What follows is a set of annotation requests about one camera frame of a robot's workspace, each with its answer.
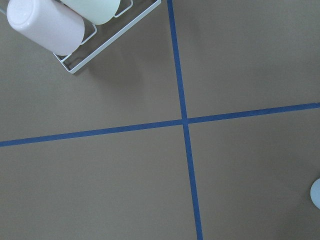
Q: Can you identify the light blue cup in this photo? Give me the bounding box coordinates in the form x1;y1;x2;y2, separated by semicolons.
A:
310;179;320;209

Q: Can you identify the white cup in rack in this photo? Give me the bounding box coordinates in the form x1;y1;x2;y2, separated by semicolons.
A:
61;0;121;25

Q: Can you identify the pink cup in rack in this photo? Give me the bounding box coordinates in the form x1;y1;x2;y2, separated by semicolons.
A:
6;0;85;56

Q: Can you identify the white wire cup rack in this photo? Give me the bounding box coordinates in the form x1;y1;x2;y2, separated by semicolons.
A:
0;0;162;75

